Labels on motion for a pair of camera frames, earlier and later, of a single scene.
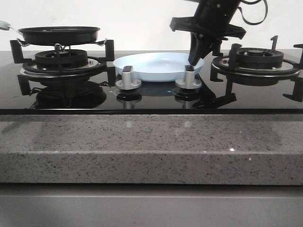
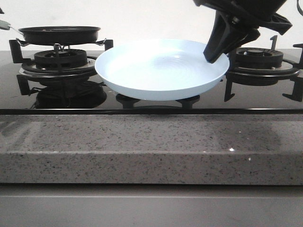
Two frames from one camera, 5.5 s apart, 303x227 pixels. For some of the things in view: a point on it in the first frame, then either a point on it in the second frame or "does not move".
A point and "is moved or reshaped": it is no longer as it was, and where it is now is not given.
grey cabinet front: x=145 y=205 does not move
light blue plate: x=156 y=66 is moved or reshaped
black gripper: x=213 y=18 -> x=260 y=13
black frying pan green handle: x=55 y=35 does not move
